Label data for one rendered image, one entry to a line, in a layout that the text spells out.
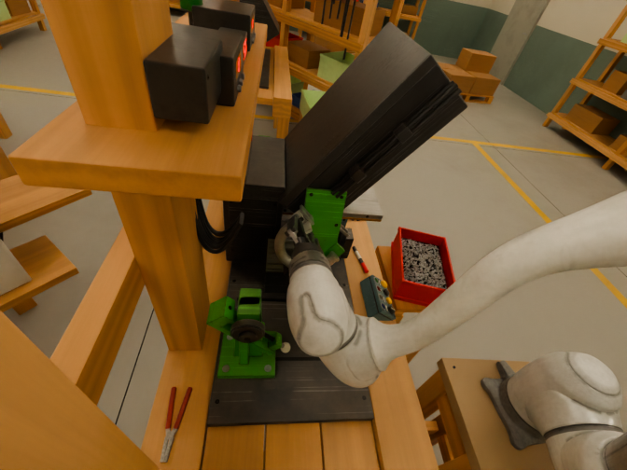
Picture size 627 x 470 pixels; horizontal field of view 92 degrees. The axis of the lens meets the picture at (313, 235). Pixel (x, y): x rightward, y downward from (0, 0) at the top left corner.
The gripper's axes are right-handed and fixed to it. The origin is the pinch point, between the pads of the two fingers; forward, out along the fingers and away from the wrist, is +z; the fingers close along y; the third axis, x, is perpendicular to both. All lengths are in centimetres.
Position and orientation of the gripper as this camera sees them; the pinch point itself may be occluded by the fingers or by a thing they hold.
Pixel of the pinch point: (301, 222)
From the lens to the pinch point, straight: 83.6
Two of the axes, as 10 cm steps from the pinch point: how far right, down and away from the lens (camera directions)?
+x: -7.9, 5.7, 2.2
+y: -6.0, -6.6, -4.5
